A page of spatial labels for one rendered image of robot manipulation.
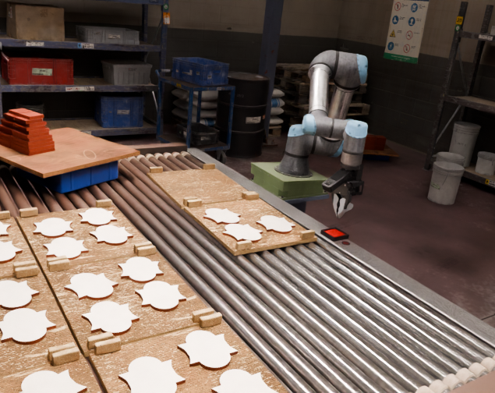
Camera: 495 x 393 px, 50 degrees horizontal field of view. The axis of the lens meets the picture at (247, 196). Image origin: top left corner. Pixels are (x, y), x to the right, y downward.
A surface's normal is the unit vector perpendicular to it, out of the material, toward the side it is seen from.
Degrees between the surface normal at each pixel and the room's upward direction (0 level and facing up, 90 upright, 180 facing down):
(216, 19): 90
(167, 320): 0
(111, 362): 0
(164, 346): 0
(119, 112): 90
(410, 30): 90
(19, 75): 90
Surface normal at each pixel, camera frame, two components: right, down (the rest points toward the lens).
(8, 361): 0.10, -0.93
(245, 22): 0.53, 0.35
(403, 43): -0.85, 0.11
